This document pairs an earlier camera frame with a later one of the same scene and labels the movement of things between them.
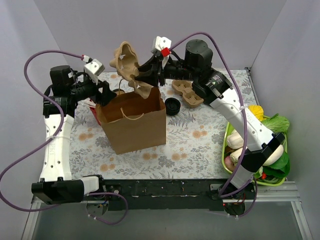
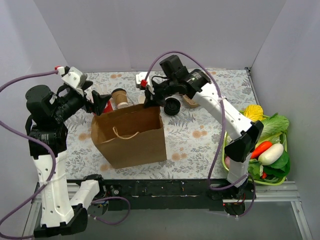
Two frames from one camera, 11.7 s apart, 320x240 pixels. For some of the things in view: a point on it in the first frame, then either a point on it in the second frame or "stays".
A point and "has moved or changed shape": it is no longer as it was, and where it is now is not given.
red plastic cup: (95, 113) -> (108, 109)
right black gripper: (160, 75) -> (152, 94)
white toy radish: (275, 157) stays
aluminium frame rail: (283, 192) stays
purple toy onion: (229, 164) stays
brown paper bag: (131, 122) has moved or changed shape
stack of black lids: (172, 106) stays
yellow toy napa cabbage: (258, 111) stays
